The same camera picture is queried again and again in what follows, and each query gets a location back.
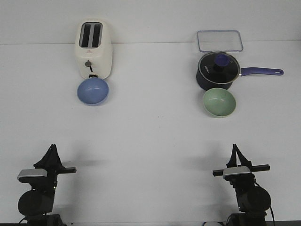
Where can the blue bowl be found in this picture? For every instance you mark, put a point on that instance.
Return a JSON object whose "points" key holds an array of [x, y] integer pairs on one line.
{"points": [[93, 91]]}

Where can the white two-slot toaster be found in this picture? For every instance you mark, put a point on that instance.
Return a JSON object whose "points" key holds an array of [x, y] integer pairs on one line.
{"points": [[93, 49]]}

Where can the dark blue saucepan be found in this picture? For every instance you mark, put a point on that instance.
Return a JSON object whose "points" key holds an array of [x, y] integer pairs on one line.
{"points": [[206, 85]]}

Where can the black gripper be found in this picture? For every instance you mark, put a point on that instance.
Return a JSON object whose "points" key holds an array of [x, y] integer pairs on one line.
{"points": [[48, 161], [244, 162]]}

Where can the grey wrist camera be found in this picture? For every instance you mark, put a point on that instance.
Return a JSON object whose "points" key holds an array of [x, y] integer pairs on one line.
{"points": [[230, 174], [31, 173]]}

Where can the green bowl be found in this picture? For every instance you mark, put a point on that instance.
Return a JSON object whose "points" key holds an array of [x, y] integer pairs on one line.
{"points": [[219, 102]]}

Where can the glass pot lid blue knob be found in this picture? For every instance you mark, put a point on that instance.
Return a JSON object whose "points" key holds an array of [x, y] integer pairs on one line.
{"points": [[219, 67]]}

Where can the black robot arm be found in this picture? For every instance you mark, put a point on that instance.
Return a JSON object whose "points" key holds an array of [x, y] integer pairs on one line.
{"points": [[37, 204], [253, 200]]}

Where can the clear rectangular container lid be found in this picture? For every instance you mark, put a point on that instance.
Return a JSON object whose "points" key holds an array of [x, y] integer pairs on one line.
{"points": [[219, 40]]}

